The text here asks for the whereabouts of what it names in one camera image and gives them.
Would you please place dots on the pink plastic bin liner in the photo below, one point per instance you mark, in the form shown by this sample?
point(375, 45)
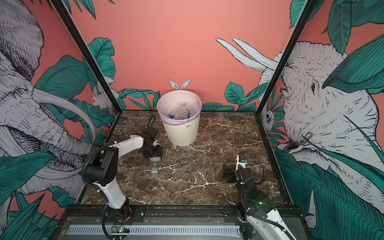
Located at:
point(175, 98)

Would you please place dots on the black front rail frame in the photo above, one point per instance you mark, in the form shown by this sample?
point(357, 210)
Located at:
point(173, 215)

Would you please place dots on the white vented strip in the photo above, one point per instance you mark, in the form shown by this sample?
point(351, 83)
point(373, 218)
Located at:
point(228, 231)

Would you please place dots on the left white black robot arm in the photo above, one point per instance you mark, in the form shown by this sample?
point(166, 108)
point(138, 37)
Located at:
point(101, 168)

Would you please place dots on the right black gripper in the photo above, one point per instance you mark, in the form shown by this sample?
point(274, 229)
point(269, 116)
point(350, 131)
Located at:
point(226, 172)

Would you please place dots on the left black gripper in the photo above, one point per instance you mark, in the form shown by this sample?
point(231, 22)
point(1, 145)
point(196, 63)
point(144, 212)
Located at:
point(157, 152)

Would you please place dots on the blue cap blue label bottle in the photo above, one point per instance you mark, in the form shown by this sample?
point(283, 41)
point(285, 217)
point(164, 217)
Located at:
point(178, 112)

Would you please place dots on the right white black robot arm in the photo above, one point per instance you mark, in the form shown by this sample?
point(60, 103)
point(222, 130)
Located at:
point(255, 207)

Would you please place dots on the cream ribbed waste bin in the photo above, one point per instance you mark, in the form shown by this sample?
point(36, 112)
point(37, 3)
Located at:
point(183, 135)

